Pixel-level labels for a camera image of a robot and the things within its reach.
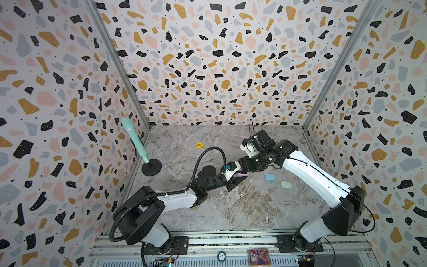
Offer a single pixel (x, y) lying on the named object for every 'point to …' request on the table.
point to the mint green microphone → (129, 126)
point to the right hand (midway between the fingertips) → (240, 167)
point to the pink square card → (260, 257)
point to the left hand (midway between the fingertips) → (247, 171)
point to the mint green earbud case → (286, 184)
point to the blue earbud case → (270, 177)
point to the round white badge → (221, 256)
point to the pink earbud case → (241, 174)
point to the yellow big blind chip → (199, 145)
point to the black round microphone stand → (152, 168)
